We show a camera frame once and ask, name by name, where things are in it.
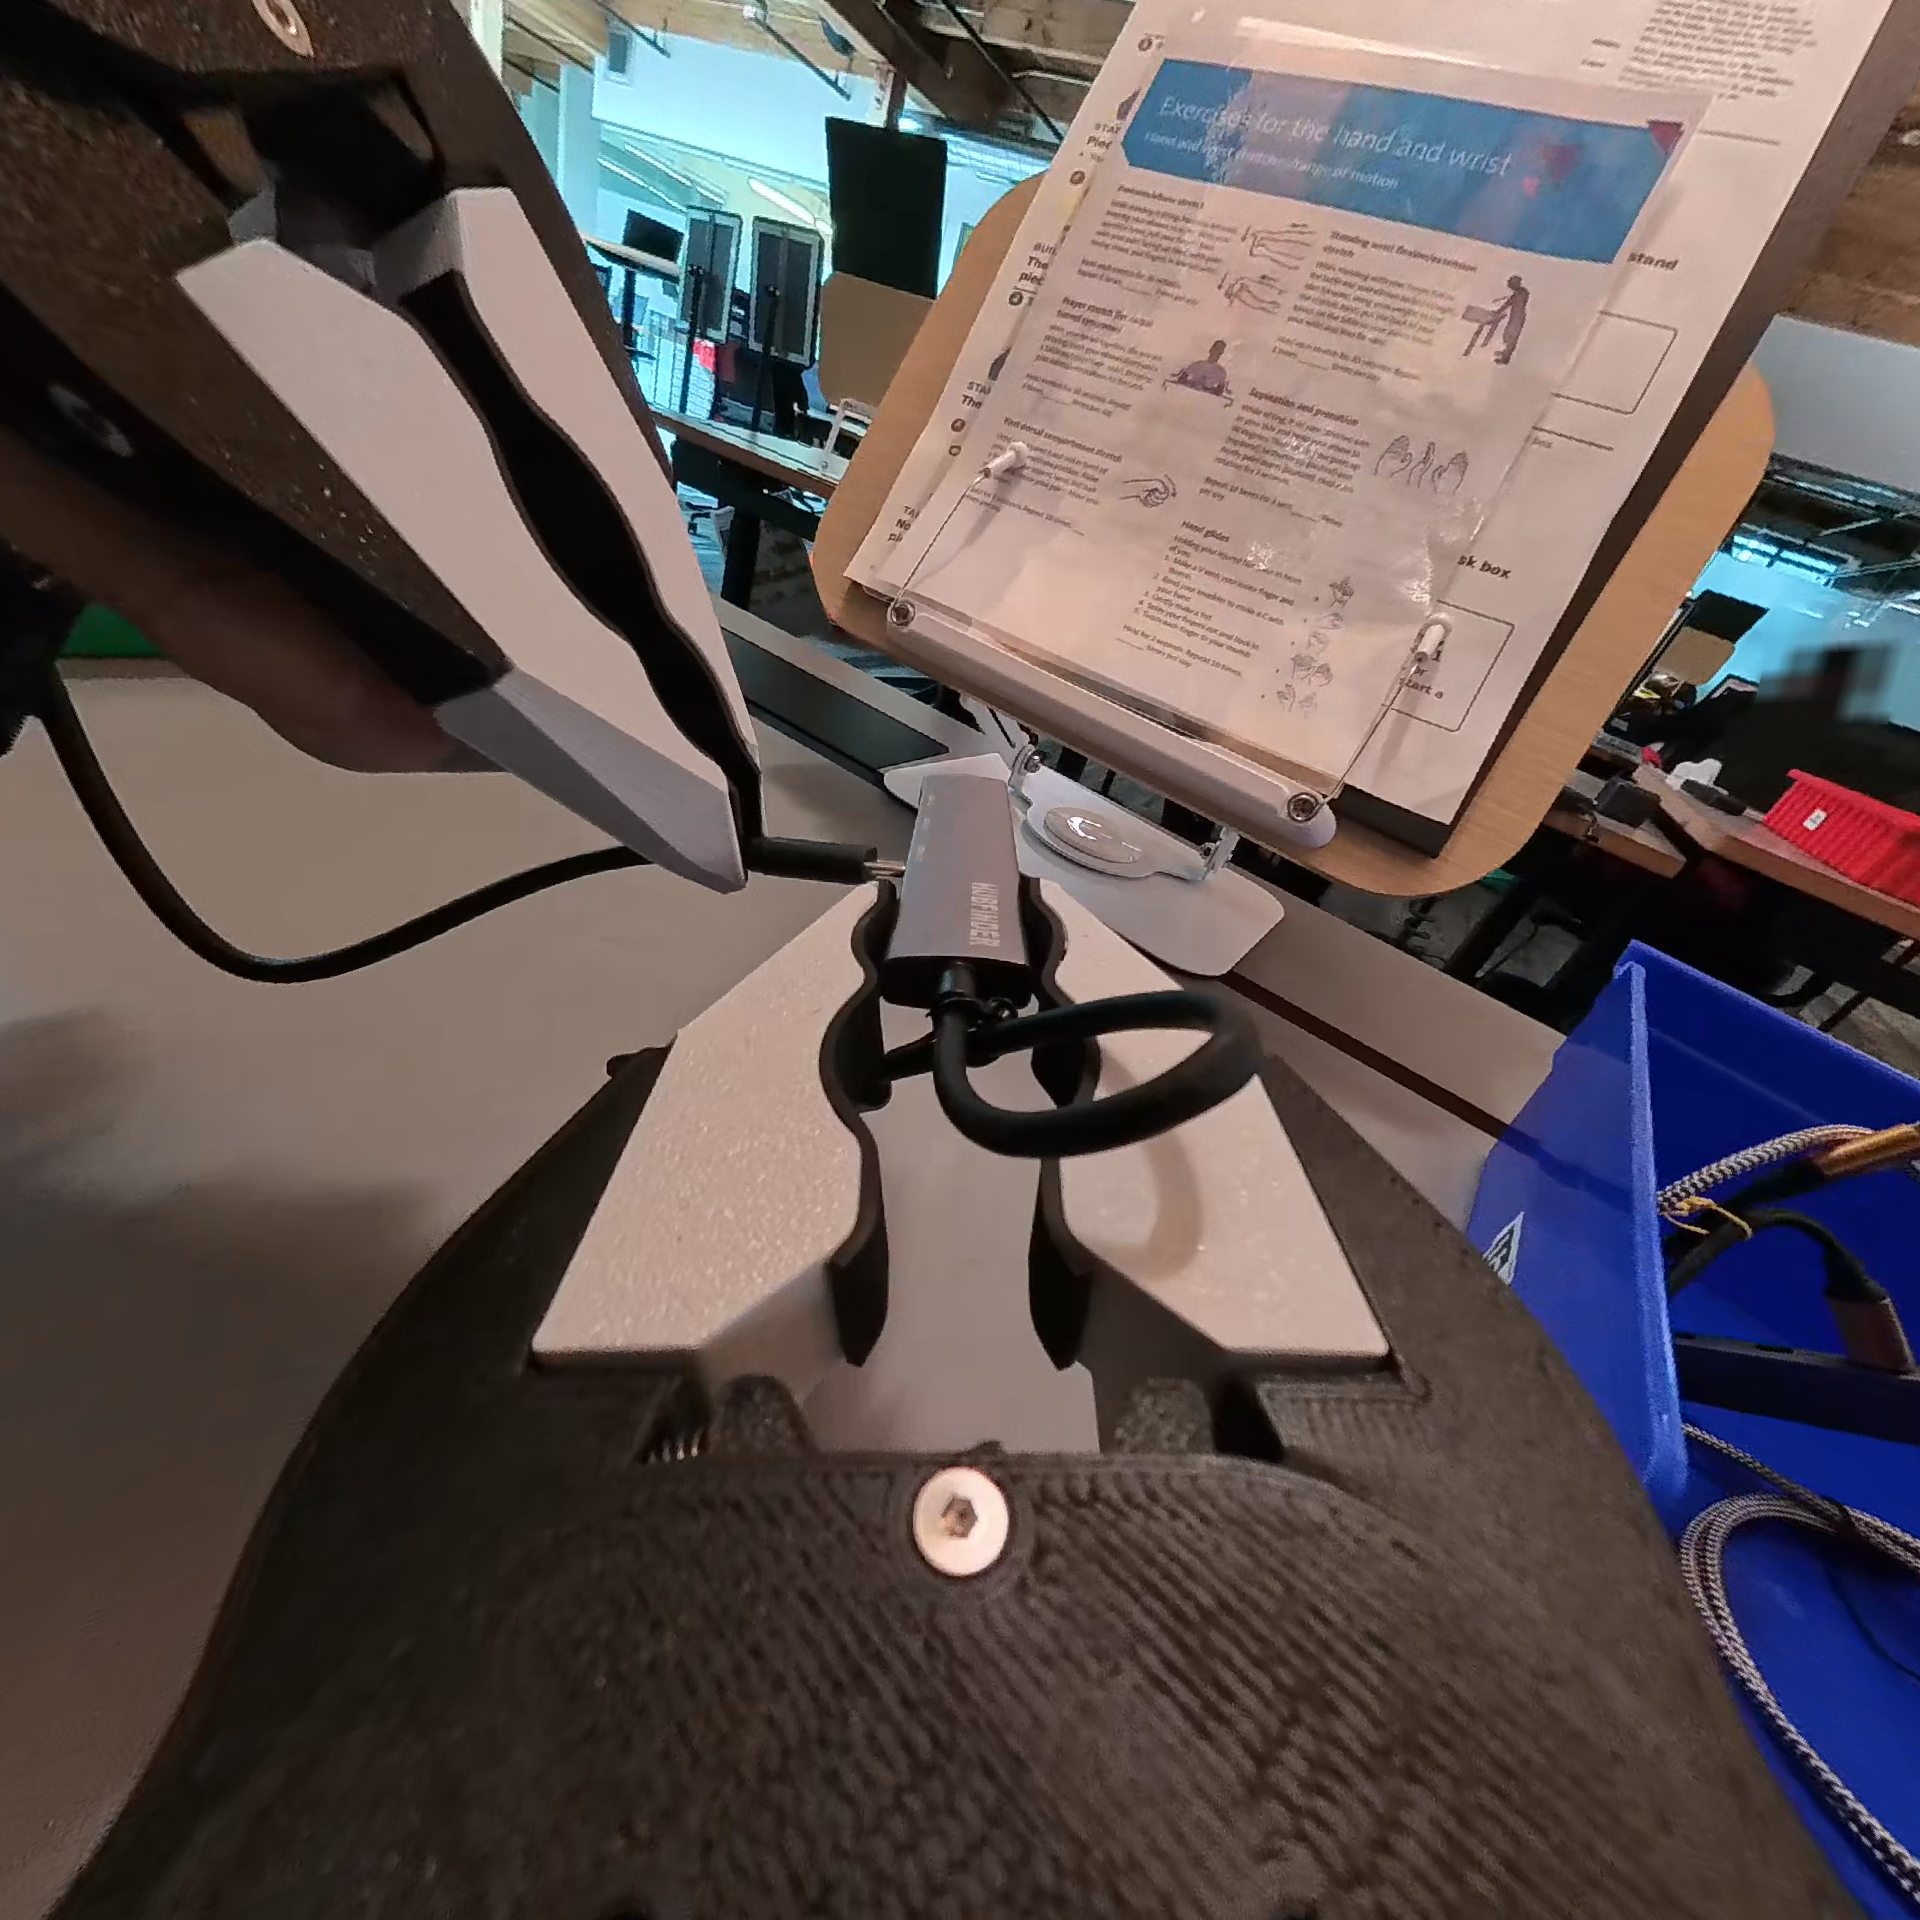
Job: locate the grey usb hub small logo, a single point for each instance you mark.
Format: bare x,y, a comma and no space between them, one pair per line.
1768,1369

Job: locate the black flat panel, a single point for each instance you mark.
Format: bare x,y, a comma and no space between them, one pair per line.
828,691

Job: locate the white printed instruction sheet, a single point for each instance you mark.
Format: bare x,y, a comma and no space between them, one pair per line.
1679,302

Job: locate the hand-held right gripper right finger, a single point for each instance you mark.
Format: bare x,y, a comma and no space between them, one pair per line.
1243,1244

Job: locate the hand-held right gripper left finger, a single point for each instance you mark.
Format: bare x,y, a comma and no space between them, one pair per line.
700,1202

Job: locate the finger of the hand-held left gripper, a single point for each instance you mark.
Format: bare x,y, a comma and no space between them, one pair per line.
548,370
389,484

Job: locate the blue plastic bin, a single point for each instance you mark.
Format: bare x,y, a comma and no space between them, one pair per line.
1580,1202

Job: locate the red plastic bin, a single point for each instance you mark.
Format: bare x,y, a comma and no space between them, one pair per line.
1847,831

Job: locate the person's left hand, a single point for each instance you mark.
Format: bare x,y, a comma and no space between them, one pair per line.
225,658

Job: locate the laminated printed sheet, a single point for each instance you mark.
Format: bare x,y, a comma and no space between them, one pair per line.
1201,452

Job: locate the background wooden desk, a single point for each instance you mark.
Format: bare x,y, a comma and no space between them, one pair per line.
1658,837

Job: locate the grey usb hub large print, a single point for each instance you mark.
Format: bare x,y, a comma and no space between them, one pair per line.
962,871

